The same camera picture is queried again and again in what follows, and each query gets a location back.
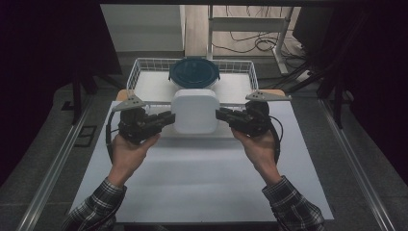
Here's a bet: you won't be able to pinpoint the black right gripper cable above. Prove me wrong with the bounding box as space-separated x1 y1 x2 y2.
268 115 285 166

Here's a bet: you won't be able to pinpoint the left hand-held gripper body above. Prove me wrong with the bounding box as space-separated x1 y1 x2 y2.
111 91 162 145

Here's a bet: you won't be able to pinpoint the black floor cables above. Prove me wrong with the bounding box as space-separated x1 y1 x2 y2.
212 5 307 62

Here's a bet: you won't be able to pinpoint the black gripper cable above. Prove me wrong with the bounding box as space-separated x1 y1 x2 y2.
268 115 285 166
105 110 122 166

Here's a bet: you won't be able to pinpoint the white metal desk frame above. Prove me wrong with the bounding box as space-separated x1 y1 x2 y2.
206 4 294 76

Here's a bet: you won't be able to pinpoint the white cabinet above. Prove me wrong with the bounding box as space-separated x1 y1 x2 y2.
100 4 187 54

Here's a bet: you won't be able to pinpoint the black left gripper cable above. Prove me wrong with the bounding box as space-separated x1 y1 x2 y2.
105 110 122 166

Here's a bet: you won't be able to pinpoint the round dark blue lidded container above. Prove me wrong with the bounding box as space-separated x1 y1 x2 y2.
168 56 221 91

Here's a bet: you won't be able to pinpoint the white wire basket shelf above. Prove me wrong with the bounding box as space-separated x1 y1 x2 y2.
125 57 260 141

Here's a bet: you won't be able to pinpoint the white square lidded container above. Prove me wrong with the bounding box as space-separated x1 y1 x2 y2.
170 89 221 136

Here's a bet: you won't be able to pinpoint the white power strip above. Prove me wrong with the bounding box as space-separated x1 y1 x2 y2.
293 69 314 84

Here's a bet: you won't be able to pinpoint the white table mat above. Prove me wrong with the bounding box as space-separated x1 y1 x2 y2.
68 100 335 224

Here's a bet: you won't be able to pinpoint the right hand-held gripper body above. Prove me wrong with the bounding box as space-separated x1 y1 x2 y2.
232 90 293 138

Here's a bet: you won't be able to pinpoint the person's left hand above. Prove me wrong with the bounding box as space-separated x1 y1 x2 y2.
107 133 161 189

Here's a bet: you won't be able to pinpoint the black metal stand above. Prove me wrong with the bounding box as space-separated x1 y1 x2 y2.
61 64 127 126
263 13 370 129

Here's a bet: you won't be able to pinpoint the person's right hand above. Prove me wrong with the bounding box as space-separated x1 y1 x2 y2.
231 127 284 188

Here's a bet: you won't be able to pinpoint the aluminium rail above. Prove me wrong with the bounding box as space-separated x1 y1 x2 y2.
317 97 395 231
15 95 94 231

